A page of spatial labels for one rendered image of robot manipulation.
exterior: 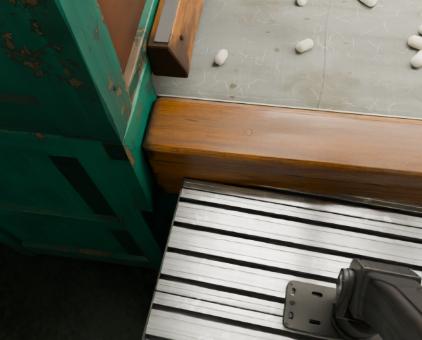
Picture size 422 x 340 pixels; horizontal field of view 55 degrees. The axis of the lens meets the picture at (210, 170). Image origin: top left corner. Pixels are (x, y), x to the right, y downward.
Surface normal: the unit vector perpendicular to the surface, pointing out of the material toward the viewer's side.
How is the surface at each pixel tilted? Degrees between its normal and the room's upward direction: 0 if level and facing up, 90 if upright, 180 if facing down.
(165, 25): 0
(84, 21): 90
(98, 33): 90
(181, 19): 67
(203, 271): 0
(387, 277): 60
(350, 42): 0
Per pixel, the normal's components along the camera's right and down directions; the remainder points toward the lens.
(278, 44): -0.04, -0.45
